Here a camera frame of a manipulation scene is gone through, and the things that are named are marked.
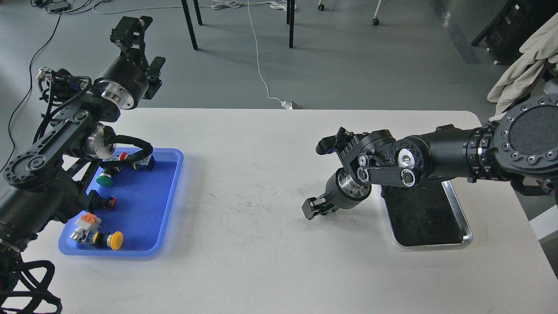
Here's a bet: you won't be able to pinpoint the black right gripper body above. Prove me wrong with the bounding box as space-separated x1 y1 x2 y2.
323 169 371 211

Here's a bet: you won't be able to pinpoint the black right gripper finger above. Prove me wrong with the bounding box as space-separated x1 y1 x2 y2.
302 197 333 220

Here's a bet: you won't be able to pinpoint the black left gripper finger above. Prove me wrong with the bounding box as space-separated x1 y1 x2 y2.
110 16 153 64
142 56 166 100

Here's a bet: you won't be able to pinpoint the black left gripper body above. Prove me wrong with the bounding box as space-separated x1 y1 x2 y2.
94 56 148 110

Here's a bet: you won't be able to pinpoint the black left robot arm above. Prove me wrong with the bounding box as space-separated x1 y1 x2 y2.
1 16 165 314

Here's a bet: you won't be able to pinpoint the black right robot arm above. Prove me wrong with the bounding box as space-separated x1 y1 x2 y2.
302 94 558 219

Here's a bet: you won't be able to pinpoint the silver metal tray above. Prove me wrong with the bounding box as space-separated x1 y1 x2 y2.
381 181 473 250

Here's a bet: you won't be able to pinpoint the blue plastic tray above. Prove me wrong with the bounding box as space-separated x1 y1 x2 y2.
58 148 184 258

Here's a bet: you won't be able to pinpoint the black table legs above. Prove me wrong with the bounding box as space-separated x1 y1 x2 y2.
181 0 296 51

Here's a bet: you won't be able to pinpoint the beige cloth on chair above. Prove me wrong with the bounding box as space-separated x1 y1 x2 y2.
487 14 558 121

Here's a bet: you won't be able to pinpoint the red button black switch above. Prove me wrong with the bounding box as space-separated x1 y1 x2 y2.
111 152 156 171

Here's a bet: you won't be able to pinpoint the white cable on floor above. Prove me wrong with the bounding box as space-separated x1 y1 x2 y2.
211 0 302 110

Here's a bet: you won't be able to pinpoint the black cable on floor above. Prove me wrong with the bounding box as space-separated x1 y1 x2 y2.
0 0 105 175

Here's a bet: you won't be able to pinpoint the green push button switch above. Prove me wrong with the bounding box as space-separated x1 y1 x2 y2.
95 167 120 188

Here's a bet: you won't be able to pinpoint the black red switch block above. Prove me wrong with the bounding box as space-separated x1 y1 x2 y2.
85 190 117 213

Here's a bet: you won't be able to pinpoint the orange white switch block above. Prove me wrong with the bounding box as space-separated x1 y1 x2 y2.
75 212 102 231

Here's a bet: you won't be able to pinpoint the yellow push button switch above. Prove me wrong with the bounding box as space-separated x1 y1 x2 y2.
70 228 124 251

